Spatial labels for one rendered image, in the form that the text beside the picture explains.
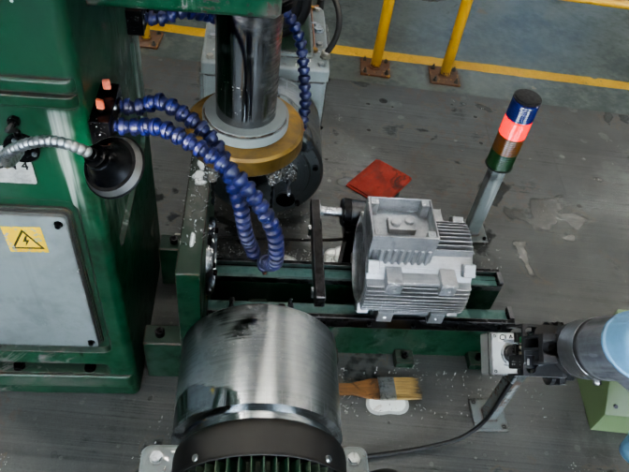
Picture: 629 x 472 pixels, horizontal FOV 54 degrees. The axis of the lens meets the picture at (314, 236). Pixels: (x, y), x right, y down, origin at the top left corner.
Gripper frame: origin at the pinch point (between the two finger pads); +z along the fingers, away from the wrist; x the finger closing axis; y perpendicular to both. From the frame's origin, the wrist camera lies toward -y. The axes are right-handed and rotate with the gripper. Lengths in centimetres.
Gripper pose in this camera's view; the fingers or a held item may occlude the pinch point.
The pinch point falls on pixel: (528, 354)
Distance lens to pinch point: 105.6
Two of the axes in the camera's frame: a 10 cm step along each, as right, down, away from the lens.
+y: -9.9, -0.7, -1.0
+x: -0.5, 9.7, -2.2
